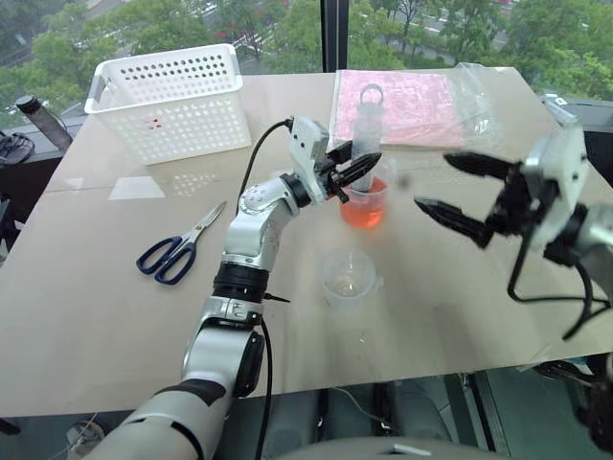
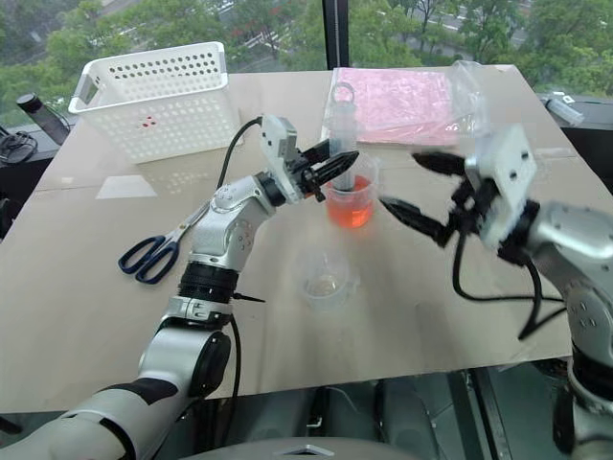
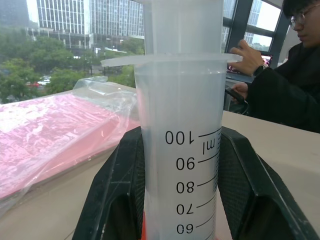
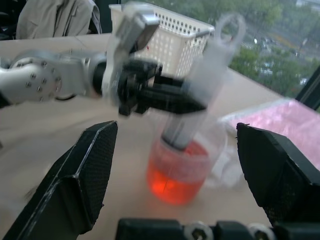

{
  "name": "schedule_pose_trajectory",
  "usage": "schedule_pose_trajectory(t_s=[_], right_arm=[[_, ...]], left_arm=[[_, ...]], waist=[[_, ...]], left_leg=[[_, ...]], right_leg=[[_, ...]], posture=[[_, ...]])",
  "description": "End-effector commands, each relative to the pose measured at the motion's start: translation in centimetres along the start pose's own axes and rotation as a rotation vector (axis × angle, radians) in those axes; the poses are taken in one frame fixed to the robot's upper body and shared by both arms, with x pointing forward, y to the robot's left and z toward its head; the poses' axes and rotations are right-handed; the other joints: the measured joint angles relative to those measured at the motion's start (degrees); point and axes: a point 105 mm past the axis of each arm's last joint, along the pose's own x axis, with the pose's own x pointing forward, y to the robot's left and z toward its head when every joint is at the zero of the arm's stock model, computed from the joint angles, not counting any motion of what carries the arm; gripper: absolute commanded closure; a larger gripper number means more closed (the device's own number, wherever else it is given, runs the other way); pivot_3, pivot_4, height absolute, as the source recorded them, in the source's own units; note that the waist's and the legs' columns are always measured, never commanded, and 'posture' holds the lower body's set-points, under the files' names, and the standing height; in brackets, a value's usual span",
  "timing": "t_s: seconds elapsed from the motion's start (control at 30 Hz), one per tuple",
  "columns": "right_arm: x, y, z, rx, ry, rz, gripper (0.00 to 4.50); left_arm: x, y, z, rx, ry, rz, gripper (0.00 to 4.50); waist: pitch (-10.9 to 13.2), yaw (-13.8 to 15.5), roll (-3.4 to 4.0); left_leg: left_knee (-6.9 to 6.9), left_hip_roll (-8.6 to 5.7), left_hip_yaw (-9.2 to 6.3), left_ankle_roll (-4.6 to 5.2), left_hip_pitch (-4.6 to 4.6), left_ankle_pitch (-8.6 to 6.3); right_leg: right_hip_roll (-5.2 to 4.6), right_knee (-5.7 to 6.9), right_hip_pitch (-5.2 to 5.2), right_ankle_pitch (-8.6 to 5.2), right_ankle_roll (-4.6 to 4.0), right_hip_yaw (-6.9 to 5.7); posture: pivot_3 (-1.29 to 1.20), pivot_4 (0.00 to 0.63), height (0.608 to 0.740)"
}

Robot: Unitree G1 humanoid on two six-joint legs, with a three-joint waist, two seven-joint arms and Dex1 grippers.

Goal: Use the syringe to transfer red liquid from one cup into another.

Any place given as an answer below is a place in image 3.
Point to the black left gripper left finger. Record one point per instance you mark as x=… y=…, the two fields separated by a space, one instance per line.
x=110 y=190

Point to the person in black jacket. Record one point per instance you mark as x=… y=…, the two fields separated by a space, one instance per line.
x=285 y=82

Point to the open laptop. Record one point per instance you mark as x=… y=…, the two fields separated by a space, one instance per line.
x=247 y=68

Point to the pink sheets in plastic bag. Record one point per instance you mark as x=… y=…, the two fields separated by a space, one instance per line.
x=47 y=135

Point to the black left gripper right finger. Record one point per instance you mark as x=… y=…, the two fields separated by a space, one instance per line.
x=255 y=192

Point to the black smartphone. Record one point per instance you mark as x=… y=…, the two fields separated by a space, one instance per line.
x=235 y=95

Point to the translucent plastic measuring cylinder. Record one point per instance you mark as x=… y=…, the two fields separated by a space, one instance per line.
x=181 y=105

